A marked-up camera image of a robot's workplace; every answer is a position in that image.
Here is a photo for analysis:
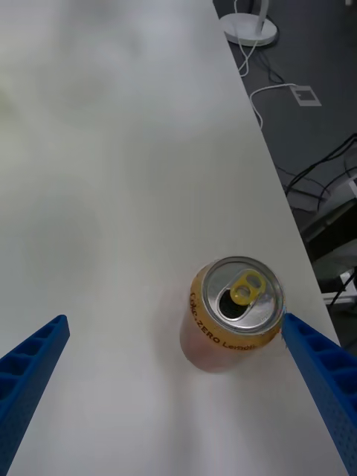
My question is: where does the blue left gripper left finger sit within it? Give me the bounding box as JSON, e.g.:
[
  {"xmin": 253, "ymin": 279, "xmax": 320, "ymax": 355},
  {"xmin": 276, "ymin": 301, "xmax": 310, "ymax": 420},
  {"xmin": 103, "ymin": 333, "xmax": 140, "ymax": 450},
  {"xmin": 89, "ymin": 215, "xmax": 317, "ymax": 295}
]
[{"xmin": 0, "ymin": 314, "xmax": 71, "ymax": 476}]

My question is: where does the yellow drink can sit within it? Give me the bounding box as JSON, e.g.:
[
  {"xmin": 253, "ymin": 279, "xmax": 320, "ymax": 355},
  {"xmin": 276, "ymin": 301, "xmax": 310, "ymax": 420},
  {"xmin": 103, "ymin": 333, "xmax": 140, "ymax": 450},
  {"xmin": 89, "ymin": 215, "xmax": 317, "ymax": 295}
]
[{"xmin": 179, "ymin": 255, "xmax": 286, "ymax": 374}]

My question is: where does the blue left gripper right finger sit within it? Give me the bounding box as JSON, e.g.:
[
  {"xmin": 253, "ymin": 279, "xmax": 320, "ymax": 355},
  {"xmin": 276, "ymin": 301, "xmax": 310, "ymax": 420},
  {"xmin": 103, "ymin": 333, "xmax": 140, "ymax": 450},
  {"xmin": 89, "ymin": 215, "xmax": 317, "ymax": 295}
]
[{"xmin": 280, "ymin": 312, "xmax": 357, "ymax": 476}]

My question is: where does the white round stand base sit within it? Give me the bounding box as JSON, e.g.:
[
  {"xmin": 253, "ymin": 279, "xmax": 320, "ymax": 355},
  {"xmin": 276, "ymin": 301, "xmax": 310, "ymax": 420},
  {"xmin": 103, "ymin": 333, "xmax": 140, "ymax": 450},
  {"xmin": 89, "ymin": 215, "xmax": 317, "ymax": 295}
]
[{"xmin": 217, "ymin": 0, "xmax": 279, "ymax": 48}]

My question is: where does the white cable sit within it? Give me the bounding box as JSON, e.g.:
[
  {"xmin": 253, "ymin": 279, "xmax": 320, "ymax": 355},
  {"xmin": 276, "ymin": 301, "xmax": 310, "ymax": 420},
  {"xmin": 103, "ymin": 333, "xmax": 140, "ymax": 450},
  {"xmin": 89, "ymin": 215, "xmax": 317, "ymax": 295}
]
[{"xmin": 234, "ymin": 0, "xmax": 298, "ymax": 129}]

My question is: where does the black cable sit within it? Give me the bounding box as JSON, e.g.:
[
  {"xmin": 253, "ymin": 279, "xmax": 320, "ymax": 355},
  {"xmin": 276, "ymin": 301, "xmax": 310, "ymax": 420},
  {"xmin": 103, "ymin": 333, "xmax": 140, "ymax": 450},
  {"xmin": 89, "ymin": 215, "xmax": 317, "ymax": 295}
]
[{"xmin": 277, "ymin": 133, "xmax": 357, "ymax": 211}]

